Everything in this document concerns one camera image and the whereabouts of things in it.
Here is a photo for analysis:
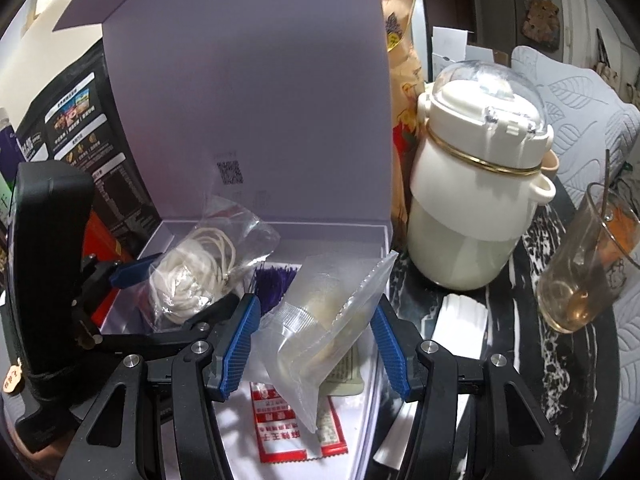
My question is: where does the hanging brown tote bag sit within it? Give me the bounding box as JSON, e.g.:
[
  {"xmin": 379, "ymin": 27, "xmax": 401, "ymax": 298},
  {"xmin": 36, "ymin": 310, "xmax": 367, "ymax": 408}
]
[{"xmin": 520, "ymin": 0, "xmax": 562, "ymax": 52}]

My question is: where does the purple tassel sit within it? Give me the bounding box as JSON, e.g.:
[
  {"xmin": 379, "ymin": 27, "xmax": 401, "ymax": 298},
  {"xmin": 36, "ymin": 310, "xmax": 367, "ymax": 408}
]
[{"xmin": 247, "ymin": 262, "xmax": 301, "ymax": 322}]

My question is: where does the plastic bag of white cord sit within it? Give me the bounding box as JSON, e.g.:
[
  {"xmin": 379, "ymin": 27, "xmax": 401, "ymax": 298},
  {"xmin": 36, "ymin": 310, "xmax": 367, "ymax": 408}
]
[{"xmin": 147, "ymin": 195, "xmax": 281, "ymax": 333}]

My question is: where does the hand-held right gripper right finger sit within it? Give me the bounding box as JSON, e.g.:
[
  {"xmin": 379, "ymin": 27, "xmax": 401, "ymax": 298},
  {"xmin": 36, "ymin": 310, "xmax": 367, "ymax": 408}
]
[{"xmin": 370, "ymin": 300, "xmax": 576, "ymax": 480}]

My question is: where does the red box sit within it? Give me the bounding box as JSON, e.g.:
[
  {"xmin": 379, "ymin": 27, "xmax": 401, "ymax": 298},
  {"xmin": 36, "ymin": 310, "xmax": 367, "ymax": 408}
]
[{"xmin": 82, "ymin": 209, "xmax": 127, "ymax": 262}]

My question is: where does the glass cup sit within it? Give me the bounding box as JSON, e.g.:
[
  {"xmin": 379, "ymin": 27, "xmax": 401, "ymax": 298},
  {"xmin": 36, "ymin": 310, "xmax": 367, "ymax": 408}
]
[{"xmin": 537, "ymin": 182, "xmax": 640, "ymax": 334}]

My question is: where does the red white sachet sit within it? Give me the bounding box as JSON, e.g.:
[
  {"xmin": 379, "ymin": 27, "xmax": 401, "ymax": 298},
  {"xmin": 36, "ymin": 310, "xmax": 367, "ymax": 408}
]
[{"xmin": 249, "ymin": 382, "xmax": 349, "ymax": 462}]

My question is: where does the orange printed gift bag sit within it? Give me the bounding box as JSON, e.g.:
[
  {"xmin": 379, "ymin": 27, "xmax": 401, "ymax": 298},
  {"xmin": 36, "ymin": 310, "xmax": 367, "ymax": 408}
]
[{"xmin": 377, "ymin": 0, "xmax": 427, "ymax": 252}]

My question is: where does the pale green packet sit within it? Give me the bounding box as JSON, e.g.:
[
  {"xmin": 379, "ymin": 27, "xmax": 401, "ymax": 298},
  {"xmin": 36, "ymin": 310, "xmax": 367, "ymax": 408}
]
[{"xmin": 320, "ymin": 345, "xmax": 367, "ymax": 399}]

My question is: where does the lavender gift box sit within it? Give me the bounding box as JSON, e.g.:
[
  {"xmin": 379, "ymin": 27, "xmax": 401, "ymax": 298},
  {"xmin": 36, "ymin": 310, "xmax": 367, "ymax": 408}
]
[{"xmin": 52, "ymin": 0, "xmax": 399, "ymax": 480}]

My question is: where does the white folded paper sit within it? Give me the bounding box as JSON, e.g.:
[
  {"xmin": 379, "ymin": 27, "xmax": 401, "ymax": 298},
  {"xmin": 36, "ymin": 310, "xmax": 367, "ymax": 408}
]
[{"xmin": 372, "ymin": 294, "xmax": 489, "ymax": 472}]

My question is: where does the black printed food bag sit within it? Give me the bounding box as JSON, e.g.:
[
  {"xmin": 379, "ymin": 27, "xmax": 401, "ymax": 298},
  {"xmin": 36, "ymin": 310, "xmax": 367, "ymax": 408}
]
[{"xmin": 15, "ymin": 42, "xmax": 167, "ymax": 242}]

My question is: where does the grey quilted cushion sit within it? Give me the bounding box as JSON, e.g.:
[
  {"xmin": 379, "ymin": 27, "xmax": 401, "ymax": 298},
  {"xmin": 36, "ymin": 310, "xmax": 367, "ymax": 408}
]
[{"xmin": 510, "ymin": 45, "xmax": 640, "ymax": 441}]

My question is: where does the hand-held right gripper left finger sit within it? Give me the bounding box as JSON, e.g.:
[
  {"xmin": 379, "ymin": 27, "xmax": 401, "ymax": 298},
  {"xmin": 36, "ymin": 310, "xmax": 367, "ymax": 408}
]
[{"xmin": 55, "ymin": 292, "xmax": 262, "ymax": 480}]

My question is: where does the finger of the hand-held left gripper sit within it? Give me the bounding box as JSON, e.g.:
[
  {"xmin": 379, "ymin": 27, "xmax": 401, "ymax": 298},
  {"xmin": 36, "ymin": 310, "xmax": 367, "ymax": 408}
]
[
  {"xmin": 82, "ymin": 255, "xmax": 162, "ymax": 291},
  {"xmin": 96, "ymin": 292, "xmax": 242, "ymax": 360}
]

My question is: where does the white cardboard box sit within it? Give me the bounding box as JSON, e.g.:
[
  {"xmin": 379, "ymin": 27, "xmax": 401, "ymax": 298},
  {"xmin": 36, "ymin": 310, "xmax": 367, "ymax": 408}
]
[{"xmin": 429, "ymin": 25, "xmax": 472, "ymax": 87}]

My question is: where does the cream bottle with clear dome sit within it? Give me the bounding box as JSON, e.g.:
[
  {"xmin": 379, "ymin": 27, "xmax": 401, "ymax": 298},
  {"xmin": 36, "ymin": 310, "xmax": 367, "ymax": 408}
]
[{"xmin": 406, "ymin": 59, "xmax": 558, "ymax": 292}]

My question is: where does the frosted clear plastic pouch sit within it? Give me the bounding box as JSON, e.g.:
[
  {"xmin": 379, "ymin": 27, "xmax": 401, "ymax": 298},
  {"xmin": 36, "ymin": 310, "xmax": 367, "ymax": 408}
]
[{"xmin": 257, "ymin": 252, "xmax": 397, "ymax": 434}]

